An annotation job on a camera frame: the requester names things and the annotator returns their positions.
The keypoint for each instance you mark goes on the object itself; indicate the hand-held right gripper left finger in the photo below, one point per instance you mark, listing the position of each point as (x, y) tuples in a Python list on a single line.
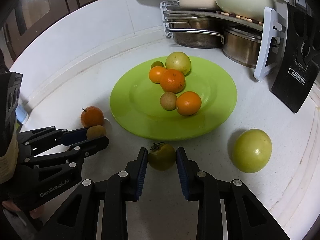
[(141, 172)]

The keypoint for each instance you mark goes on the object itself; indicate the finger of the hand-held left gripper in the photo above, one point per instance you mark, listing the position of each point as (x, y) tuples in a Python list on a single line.
[(96, 145), (72, 136)]

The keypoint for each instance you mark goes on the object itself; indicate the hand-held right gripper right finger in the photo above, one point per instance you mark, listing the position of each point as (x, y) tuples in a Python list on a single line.
[(182, 175)]

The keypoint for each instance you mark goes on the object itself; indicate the small brown longan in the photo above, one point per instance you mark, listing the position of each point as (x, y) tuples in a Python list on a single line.
[(97, 131), (168, 101)]

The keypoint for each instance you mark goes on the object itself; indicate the green tomato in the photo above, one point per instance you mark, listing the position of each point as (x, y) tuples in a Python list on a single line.
[(161, 158)]

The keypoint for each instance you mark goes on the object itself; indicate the small orange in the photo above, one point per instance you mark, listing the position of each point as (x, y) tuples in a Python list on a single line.
[(188, 103), (155, 75)]

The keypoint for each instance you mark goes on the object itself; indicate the green plate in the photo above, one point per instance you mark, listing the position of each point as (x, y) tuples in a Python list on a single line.
[(212, 100)]

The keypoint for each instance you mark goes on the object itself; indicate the large dark orange tangerine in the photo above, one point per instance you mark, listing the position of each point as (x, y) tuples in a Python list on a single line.
[(172, 80)]

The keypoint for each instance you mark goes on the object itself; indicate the small green fruit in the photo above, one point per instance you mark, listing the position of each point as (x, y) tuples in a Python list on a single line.
[(157, 63)]

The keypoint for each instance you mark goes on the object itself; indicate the yellow apple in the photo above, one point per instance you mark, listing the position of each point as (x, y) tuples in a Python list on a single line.
[(178, 62)]

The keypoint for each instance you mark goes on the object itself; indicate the person's left hand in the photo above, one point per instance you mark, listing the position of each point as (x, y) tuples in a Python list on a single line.
[(35, 213)]

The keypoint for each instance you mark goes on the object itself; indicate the orange with stem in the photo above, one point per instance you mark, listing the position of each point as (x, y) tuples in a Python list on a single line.
[(92, 117)]

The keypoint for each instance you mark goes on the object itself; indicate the white blue pump bottle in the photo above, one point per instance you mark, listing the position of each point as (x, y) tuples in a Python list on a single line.
[(21, 114)]

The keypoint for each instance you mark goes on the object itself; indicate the pale green apple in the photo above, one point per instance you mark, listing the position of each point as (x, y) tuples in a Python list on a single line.
[(251, 151)]

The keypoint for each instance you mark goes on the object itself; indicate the black knife block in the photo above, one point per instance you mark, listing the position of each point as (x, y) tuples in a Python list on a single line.
[(295, 85)]

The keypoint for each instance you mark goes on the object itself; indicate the grey white shelf rack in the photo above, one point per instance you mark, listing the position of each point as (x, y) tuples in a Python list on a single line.
[(268, 50)]

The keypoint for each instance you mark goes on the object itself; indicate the wooden bead trivet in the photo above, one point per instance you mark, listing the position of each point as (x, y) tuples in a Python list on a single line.
[(237, 17)]

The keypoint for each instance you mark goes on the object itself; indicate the black kitchen scissors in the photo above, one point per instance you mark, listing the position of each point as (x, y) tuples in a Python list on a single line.
[(303, 51)]

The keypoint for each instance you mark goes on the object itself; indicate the brown wall cabinet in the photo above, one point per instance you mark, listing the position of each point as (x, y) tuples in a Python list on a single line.
[(37, 7)]

